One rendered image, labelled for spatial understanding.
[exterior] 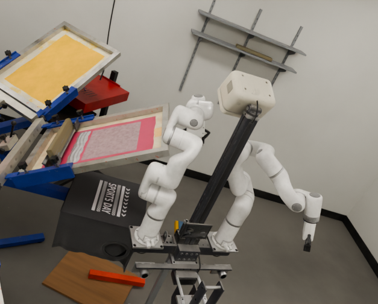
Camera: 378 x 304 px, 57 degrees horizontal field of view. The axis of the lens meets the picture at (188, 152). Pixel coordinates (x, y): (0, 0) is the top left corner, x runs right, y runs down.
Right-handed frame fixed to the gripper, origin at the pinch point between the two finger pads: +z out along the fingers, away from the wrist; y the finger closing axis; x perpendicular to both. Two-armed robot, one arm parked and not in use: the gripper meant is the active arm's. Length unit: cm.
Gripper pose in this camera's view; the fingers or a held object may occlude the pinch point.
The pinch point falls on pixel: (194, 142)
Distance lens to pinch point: 198.2
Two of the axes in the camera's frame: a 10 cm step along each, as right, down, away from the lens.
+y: 10.0, 0.4, 0.7
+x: -0.5, -5.1, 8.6
